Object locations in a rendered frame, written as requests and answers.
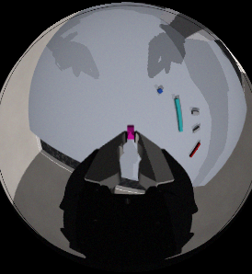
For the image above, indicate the red rod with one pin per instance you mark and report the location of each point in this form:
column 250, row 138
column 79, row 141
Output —
column 195, row 149

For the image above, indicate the turquoise rod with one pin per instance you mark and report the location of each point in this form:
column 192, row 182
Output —
column 179, row 114

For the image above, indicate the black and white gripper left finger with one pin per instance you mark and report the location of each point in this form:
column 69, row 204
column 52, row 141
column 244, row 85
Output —
column 101, row 167

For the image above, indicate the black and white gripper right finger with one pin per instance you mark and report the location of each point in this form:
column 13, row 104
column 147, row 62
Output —
column 159, row 168

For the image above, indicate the grey rod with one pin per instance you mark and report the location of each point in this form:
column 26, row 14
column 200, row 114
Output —
column 196, row 129
column 195, row 112

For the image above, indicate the magenta block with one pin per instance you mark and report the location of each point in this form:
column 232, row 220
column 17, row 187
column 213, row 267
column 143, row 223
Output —
column 130, row 130

